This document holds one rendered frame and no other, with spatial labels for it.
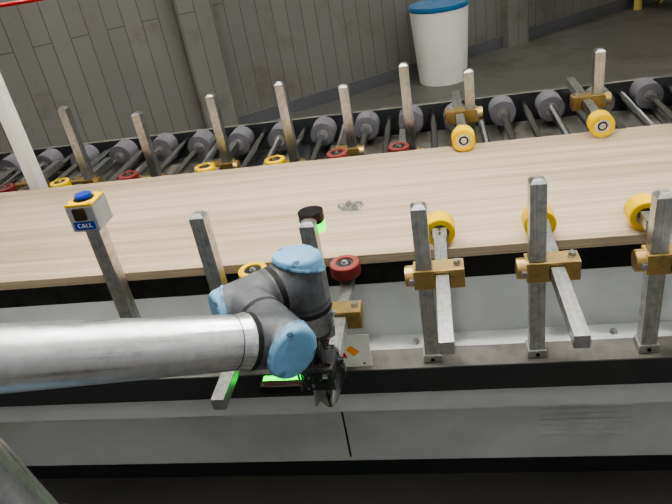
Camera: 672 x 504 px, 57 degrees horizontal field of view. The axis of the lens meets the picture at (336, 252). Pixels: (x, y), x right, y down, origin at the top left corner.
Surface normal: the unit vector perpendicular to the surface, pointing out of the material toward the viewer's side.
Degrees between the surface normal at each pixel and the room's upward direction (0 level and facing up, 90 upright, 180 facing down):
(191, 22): 90
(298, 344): 92
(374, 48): 90
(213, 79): 90
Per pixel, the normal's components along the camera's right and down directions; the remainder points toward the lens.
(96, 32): 0.48, 0.37
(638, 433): -0.11, 0.51
